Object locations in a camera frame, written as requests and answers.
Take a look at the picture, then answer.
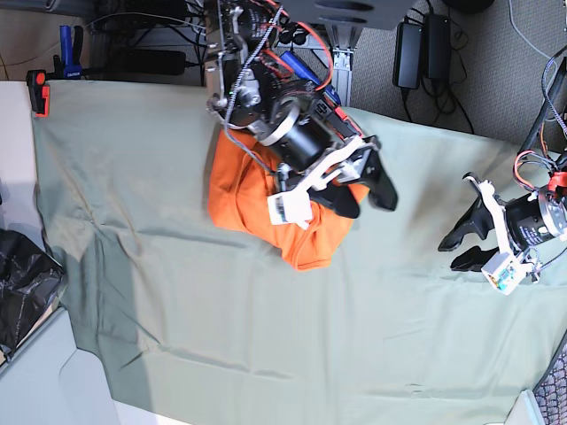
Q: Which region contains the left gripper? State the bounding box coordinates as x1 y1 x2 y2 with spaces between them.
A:
438 172 566 274

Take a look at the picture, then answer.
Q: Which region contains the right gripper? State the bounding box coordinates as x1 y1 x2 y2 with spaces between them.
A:
276 135 398 219

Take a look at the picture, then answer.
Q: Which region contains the orange T-shirt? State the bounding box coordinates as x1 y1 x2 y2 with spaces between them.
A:
208 132 353 271

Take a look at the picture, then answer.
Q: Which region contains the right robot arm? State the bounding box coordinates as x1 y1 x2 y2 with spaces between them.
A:
204 1 398 225

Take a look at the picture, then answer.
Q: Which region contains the black power adapter left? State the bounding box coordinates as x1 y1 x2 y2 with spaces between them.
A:
392 22 422 89

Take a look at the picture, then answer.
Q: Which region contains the black power adapter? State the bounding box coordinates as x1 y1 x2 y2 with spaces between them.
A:
422 13 452 81
392 22 422 89

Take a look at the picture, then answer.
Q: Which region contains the black power adapter right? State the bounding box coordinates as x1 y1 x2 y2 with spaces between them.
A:
422 13 452 81

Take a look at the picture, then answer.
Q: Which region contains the green table cloth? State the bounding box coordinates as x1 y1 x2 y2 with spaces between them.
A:
33 81 566 424

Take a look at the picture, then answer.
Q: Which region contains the black power brick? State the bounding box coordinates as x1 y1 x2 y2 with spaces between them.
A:
122 49 186 76

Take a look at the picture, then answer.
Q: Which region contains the blue spring clamp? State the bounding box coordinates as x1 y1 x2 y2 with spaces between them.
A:
53 26 84 79

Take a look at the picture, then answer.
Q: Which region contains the red black corner clamp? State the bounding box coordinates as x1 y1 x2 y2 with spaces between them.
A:
26 70 50 118

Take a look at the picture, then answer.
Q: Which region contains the black plastic bag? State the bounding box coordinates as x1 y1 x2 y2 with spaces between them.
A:
1 229 64 362

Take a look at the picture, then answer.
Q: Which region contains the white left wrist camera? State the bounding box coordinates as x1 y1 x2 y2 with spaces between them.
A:
481 252 526 296

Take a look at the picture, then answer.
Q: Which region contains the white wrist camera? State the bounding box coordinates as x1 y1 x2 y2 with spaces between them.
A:
267 189 313 230
481 252 526 296

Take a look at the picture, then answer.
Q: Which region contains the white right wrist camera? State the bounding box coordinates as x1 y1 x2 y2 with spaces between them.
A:
267 189 313 230

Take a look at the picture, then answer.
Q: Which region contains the blue handled bar clamp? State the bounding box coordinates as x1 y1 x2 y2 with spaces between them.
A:
279 50 362 138

